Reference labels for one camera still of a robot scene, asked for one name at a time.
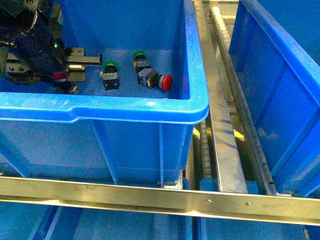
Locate green push button middle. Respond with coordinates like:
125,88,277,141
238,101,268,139
99,60,120,91

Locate steel roller track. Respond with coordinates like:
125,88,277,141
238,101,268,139
193,0,277,196

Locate blue bin with buttons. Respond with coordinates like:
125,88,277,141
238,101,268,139
0,0,209,187

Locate red mushroom push button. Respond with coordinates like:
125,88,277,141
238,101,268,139
51,71,78,94

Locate green push button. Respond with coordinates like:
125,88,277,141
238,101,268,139
132,50,151,73
99,60,120,91

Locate blue crate right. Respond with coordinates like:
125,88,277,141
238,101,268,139
229,0,320,197

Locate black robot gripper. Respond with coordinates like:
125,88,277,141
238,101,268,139
0,0,103,83

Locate steel shelf front rail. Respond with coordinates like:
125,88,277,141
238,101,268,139
0,176,320,226

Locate blue bin lower shelf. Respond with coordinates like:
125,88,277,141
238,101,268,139
0,202,320,240

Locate red button lying sideways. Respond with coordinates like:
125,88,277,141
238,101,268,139
137,68,173,92

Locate green push button right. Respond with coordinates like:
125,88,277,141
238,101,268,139
132,50,151,73

